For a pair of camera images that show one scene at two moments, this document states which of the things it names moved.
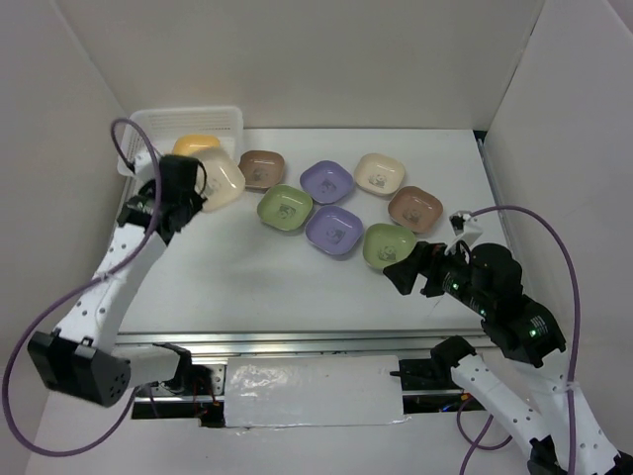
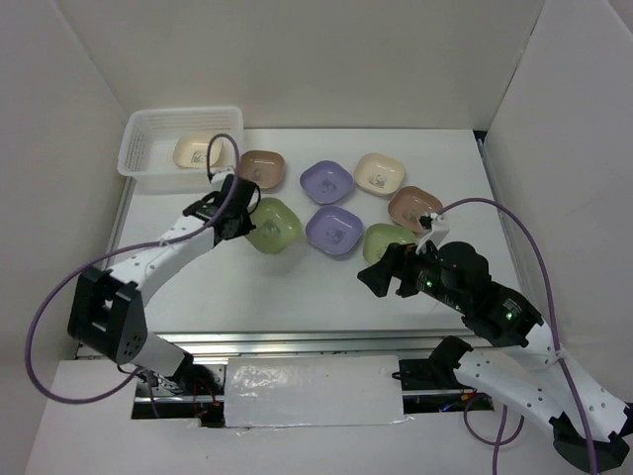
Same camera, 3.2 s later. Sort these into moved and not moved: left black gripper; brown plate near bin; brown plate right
Moved: left black gripper
Not moved: brown plate near bin; brown plate right
